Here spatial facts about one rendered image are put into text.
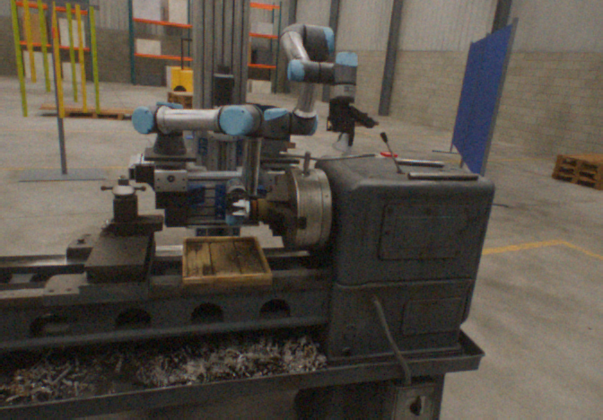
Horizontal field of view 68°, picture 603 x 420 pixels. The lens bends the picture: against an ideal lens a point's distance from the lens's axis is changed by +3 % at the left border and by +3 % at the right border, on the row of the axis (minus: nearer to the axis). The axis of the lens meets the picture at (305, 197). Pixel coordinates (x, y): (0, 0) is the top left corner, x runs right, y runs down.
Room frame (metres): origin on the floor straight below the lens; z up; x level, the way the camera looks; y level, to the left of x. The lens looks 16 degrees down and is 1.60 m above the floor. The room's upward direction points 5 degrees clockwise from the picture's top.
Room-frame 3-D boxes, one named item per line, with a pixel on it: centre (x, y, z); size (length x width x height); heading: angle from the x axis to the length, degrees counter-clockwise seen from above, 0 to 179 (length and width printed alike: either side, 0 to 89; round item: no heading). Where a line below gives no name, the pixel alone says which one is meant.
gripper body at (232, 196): (1.63, 0.26, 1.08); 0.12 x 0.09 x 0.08; 15
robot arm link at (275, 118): (2.19, 0.17, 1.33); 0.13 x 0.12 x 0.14; 104
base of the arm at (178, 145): (2.03, 0.65, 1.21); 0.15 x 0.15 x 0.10
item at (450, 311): (1.72, -0.36, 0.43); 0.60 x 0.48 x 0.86; 106
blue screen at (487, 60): (7.88, -2.76, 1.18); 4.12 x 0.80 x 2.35; 169
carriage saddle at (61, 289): (1.40, 0.67, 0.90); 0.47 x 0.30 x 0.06; 16
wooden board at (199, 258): (1.51, 0.28, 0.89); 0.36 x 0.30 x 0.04; 16
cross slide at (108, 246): (1.43, 0.63, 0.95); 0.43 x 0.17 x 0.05; 16
